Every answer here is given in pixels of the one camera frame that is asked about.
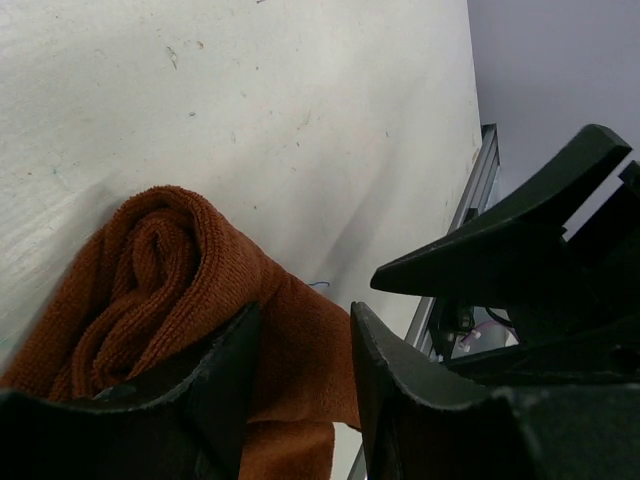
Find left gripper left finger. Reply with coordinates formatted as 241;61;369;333
1;303;261;479

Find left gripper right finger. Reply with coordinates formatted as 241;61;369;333
351;303;639;479

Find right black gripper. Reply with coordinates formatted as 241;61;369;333
370;124;639;384

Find brown towel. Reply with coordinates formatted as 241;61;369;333
1;186;360;479

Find aluminium mounting rail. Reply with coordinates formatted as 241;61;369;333
348;124;508;479

